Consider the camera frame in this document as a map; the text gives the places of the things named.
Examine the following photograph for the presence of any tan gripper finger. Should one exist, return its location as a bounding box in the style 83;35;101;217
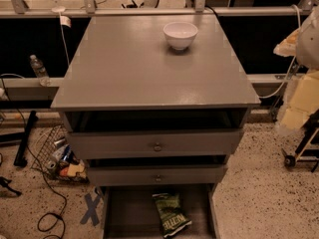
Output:
273;29;299;57
276;71;319;131

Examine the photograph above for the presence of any green jalapeno chip bag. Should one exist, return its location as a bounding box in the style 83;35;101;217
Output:
153;193;192;238

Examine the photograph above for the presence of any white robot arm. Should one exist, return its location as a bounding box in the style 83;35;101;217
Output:
273;6;319;130

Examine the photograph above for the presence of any grey drawer cabinet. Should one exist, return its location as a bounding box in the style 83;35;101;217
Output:
50;13;261;239

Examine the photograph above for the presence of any grey top drawer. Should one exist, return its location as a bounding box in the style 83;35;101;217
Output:
63;108;248;159

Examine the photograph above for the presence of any grey drawer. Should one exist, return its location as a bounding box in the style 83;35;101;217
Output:
88;156;227;186
63;108;248;159
103;184;220;239

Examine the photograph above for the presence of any grey bottom drawer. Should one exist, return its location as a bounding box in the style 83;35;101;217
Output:
103;184;220;239

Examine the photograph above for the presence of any grey middle drawer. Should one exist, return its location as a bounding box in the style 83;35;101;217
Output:
88;156;227;186

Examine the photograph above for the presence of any black wheeled cart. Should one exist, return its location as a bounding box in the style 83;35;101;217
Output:
282;112;319;172

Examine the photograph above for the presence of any white ceramic bowl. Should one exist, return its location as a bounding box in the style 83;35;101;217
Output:
163;22;198;50

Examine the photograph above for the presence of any yellow sponge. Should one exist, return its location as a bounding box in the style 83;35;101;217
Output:
67;164;86;178

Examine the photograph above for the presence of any clear plastic water bottle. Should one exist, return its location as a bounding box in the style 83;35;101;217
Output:
30;55;50;87

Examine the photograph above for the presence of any soda can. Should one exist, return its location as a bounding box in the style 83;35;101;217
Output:
46;160;57;171

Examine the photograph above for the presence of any black stand leg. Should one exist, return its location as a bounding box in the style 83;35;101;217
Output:
14;111;38;167

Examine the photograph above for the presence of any white hanging cable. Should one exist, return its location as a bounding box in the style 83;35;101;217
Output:
258;4;303;100

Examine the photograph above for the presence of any white cord with tag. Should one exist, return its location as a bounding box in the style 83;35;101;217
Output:
45;0;72;68

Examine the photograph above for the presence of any metal railing frame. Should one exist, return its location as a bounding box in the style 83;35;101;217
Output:
0;0;319;102

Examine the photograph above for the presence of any wire basket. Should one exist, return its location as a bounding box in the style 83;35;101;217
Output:
32;125;88;183

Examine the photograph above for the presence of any black floor cable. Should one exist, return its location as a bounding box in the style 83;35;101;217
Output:
0;77;68;239

